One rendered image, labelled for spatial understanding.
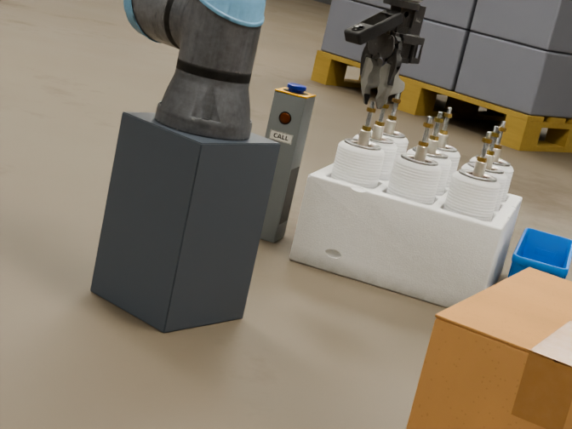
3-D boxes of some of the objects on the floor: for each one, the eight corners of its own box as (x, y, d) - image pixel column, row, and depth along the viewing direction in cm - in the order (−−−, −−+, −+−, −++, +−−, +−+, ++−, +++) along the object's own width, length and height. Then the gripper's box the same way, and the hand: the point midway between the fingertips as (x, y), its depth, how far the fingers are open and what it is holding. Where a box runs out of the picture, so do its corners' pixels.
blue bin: (551, 328, 208) (569, 270, 205) (496, 311, 211) (511, 254, 208) (560, 291, 236) (574, 240, 233) (511, 277, 239) (525, 226, 236)
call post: (273, 243, 223) (306, 99, 216) (243, 234, 225) (274, 90, 218) (284, 237, 230) (316, 96, 223) (254, 228, 232) (284, 88, 224)
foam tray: (477, 317, 204) (502, 229, 200) (288, 260, 214) (307, 174, 210) (501, 272, 241) (523, 197, 236) (339, 225, 251) (356, 151, 246)
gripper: (440, 8, 206) (413, 116, 211) (401, -2, 214) (376, 102, 219) (409, 2, 201) (382, 112, 206) (370, -8, 209) (346, 99, 214)
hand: (370, 100), depth 211 cm, fingers open, 3 cm apart
